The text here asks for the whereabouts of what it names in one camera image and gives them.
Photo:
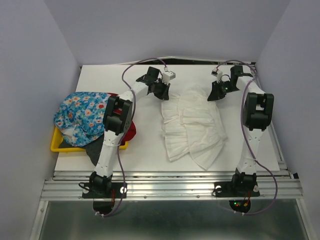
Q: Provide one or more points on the red skirt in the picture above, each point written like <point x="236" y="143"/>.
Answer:
<point x="131" y="130"/>

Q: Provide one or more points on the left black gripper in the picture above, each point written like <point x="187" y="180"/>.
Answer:
<point x="164" y="95"/>

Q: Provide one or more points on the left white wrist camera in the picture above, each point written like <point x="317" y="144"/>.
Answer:
<point x="167" y="76"/>

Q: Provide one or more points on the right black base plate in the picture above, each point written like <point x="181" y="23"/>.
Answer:
<point x="226" y="189"/>

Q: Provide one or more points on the dark grey dotted skirt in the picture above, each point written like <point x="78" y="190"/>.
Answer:
<point x="93" y="155"/>

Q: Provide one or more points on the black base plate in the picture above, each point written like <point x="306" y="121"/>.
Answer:
<point x="115" y="190"/>
<point x="226" y="189"/>

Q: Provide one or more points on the white pleated skirt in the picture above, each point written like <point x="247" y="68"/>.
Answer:
<point x="192" y="126"/>

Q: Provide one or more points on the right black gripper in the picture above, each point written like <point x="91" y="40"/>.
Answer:
<point x="215" y="93"/>

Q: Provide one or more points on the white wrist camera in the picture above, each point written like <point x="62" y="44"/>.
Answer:
<point x="217" y="73"/>
<point x="167" y="76"/>

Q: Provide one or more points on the aluminium rail frame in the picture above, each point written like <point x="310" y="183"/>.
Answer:
<point x="174" y="200"/>

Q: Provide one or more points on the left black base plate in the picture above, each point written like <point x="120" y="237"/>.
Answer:
<point x="115" y="190"/>

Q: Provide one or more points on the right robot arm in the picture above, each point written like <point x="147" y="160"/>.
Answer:
<point x="255" y="116"/>

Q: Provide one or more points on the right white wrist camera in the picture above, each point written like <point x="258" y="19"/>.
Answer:
<point x="217" y="73"/>

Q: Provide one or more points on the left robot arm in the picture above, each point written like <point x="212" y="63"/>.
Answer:
<point x="103" y="172"/>

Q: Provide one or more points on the blue floral skirt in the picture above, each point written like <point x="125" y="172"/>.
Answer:
<point x="79" y="117"/>

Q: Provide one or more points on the yellow plastic tray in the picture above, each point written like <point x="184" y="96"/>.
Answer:
<point x="59" y="145"/>

